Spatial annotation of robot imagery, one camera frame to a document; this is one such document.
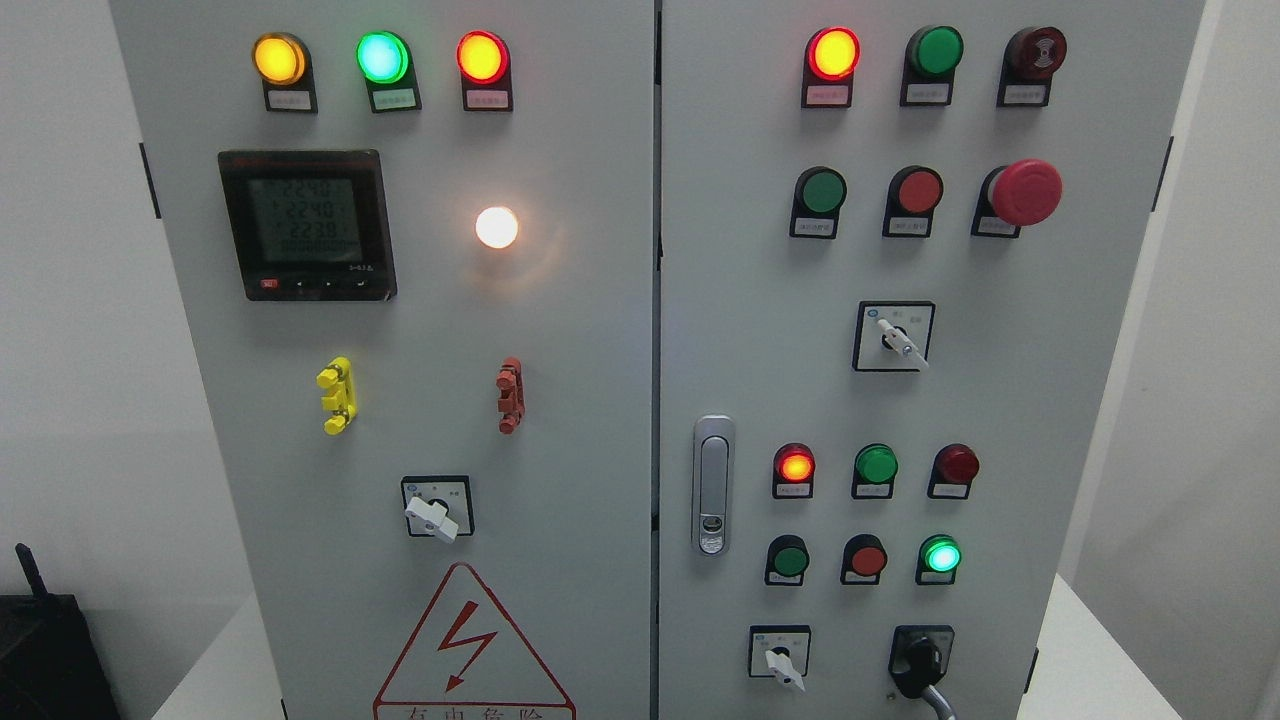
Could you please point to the red emergency stop button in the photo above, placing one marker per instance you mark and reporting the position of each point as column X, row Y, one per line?
column 1022, row 193

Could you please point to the silver door handle lock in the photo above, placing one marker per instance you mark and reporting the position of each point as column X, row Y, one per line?
column 713, row 443

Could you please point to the white lit indicator light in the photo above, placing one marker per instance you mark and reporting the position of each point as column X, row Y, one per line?
column 497, row 227

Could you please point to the white selector switch left door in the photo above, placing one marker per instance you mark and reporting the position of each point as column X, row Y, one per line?
column 438, row 507

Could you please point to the red lit indicator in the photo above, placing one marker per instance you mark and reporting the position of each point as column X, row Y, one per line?
column 793, row 472
column 831, row 58

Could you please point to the green push button lower right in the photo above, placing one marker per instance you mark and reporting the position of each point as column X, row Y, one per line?
column 938, row 559

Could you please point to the red lit indicator top right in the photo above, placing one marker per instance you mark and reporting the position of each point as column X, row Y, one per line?
column 831, row 58

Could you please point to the red lit indicator lower left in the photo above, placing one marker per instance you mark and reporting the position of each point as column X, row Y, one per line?
column 793, row 472

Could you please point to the red lit indicator left door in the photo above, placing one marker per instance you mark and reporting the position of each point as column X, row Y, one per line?
column 485, row 72

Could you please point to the green push button upper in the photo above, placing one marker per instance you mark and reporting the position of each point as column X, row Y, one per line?
column 819, row 193

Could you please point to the white selector switch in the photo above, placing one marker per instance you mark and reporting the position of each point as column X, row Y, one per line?
column 781, row 653
column 893, row 336

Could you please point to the green indicator lower middle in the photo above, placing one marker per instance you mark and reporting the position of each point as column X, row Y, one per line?
column 874, row 472

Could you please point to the right grey cabinet door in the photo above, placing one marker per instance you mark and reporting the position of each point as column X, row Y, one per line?
column 759, row 326

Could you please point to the green lit indicator light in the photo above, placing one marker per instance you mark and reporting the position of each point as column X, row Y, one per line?
column 386, row 64

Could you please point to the yellow indicator light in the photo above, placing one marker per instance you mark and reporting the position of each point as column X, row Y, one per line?
column 286, row 71

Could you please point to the white selector switch upper right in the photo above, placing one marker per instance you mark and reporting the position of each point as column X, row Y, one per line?
column 893, row 336

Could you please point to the black rotary knob switch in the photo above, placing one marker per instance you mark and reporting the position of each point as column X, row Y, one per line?
column 919, row 657

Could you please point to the left grey cabinet door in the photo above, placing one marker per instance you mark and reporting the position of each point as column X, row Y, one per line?
column 562, row 506

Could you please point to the red terminal connector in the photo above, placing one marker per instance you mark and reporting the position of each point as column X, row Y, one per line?
column 511, row 400

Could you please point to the red push button upper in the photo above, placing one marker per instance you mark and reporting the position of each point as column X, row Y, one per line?
column 912, row 195

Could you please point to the white selector switch bottom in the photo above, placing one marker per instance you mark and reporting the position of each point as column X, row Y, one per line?
column 781, row 653

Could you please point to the green push button lower left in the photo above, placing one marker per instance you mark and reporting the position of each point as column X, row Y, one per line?
column 786, row 561

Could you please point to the black digital power meter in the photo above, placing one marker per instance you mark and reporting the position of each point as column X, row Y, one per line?
column 309, row 225

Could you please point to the red indicator lower right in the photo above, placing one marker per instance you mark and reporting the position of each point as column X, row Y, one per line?
column 953, row 472

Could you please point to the green indicator top right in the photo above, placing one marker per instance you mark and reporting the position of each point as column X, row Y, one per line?
column 928, row 69

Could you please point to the dark red buzzer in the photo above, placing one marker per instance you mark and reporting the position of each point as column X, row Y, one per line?
column 1031, row 59

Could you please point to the black device with antenna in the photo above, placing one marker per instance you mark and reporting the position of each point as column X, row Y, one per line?
column 49, row 667

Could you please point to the red electrical warning sticker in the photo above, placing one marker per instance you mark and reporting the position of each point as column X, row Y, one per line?
column 467, row 659

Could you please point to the red push button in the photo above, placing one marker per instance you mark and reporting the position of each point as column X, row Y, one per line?
column 912, row 195
column 865, row 559

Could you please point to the red push button lower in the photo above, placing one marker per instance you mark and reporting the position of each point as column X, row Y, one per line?
column 865, row 559

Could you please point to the green push button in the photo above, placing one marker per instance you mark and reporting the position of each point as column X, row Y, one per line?
column 786, row 561
column 819, row 193
column 938, row 559

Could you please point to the yellow terminal connector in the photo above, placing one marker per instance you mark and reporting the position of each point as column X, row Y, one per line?
column 339, row 396

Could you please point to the grey cabinet door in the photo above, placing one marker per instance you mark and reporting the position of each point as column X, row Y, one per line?
column 562, row 506
column 759, row 326

